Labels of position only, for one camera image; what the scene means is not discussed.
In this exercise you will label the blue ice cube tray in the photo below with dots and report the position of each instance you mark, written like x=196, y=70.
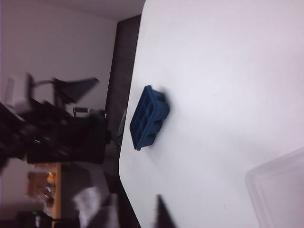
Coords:
x=148, y=118

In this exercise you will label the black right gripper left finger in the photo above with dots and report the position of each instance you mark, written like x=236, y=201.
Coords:
x=109, y=213

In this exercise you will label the clear plastic tray lid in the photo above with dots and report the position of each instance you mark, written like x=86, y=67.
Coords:
x=280, y=187

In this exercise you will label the brown cardboard box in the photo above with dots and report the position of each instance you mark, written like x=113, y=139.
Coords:
x=42, y=187

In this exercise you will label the clear plastic film piece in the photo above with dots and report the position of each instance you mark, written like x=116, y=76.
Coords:
x=89, y=206

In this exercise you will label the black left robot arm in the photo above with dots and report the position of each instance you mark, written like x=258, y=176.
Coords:
x=21, y=128

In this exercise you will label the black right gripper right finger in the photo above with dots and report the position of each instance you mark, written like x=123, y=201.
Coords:
x=164, y=213

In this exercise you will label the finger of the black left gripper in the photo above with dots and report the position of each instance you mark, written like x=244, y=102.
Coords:
x=73, y=89

